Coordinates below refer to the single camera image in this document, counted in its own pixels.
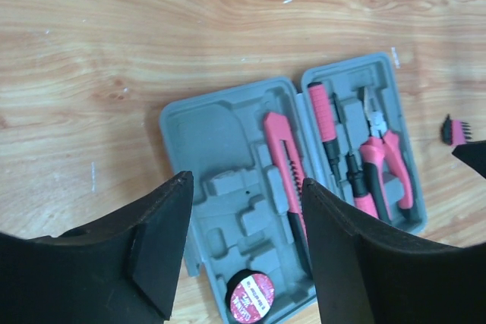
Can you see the pink hex key set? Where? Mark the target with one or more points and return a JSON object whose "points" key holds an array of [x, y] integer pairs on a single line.
{"points": [[454, 132]]}

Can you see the pink black screwdriver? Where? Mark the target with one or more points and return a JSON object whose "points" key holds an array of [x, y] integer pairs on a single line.
{"points": [[323, 113], [361, 195]]}

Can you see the pink black pliers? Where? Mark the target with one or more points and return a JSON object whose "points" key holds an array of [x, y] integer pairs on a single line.
{"points": [[382, 148]]}

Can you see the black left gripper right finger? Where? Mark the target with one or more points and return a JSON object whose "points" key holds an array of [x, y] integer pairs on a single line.
{"points": [[366, 271]]}

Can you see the red black tape roll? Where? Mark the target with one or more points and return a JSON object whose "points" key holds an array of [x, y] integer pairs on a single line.
{"points": [[250, 296]]}

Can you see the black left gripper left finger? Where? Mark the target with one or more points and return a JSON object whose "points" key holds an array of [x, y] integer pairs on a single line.
{"points": [[121, 268]]}

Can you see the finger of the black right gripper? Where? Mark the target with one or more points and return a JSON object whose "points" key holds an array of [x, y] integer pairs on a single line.
{"points": [[473, 155]]}

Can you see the pink black utility knife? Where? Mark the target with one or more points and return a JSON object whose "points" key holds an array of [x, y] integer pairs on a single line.
{"points": [[285, 156]]}

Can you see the grey plastic tool case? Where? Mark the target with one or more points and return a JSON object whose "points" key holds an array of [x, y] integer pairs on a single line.
{"points": [[239, 219]]}

